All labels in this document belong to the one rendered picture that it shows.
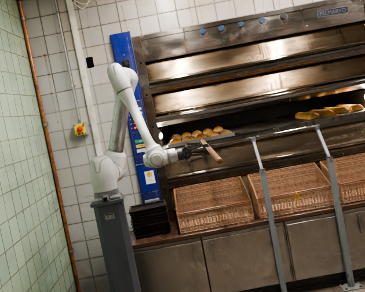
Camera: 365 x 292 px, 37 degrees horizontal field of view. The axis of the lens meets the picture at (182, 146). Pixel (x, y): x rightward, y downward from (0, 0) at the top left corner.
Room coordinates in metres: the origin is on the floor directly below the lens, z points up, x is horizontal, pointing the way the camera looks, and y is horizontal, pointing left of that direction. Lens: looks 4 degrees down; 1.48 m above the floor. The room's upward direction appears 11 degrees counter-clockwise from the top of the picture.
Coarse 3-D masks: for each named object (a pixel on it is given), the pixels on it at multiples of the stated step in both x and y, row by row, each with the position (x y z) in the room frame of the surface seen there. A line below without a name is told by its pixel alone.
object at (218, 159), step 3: (201, 138) 4.29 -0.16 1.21; (201, 141) 4.12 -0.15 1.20; (204, 141) 3.91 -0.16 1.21; (207, 147) 3.40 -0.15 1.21; (210, 147) 3.33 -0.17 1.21; (207, 150) 3.34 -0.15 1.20; (210, 150) 3.15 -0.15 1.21; (213, 150) 3.11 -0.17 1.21; (210, 153) 3.07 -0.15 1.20; (213, 153) 2.93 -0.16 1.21; (216, 153) 2.92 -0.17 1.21; (213, 156) 2.84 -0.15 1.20; (216, 156) 2.73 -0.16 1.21; (219, 156) 2.70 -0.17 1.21; (216, 159) 2.66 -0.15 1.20; (219, 159) 2.62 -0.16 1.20; (219, 162) 2.62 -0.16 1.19
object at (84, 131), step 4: (76, 124) 4.36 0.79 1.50; (80, 124) 4.36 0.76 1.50; (84, 124) 4.36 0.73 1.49; (76, 128) 4.36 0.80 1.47; (84, 128) 4.36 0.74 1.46; (76, 132) 4.36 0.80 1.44; (80, 132) 4.36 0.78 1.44; (84, 132) 4.36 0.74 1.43; (88, 132) 4.41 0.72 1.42; (76, 136) 4.37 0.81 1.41
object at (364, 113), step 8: (360, 112) 4.40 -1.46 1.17; (320, 120) 4.40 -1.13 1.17; (328, 120) 4.40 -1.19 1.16; (336, 120) 4.40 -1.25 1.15; (272, 128) 4.42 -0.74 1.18; (280, 128) 4.41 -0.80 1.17; (288, 128) 4.41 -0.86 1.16; (232, 136) 4.41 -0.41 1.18; (240, 136) 4.41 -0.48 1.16; (248, 136) 4.41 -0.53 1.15
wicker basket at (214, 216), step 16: (176, 192) 4.38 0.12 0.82; (192, 192) 4.37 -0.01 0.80; (224, 192) 4.36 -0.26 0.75; (240, 192) 4.35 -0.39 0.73; (176, 208) 4.02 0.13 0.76; (192, 208) 4.34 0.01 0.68; (208, 208) 3.92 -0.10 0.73; (224, 208) 3.92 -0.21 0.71; (240, 208) 3.92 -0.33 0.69; (192, 224) 3.92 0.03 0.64; (208, 224) 3.92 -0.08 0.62; (224, 224) 3.92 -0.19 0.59
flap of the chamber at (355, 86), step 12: (348, 84) 4.25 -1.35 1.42; (360, 84) 4.25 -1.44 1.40; (288, 96) 4.26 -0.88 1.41; (300, 96) 4.29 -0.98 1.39; (312, 96) 4.38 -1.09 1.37; (216, 108) 4.27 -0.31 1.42; (228, 108) 4.27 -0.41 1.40; (240, 108) 4.33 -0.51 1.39; (252, 108) 4.42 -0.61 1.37; (156, 120) 4.28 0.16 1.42; (168, 120) 4.27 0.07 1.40; (180, 120) 4.34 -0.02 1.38; (192, 120) 4.44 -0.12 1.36
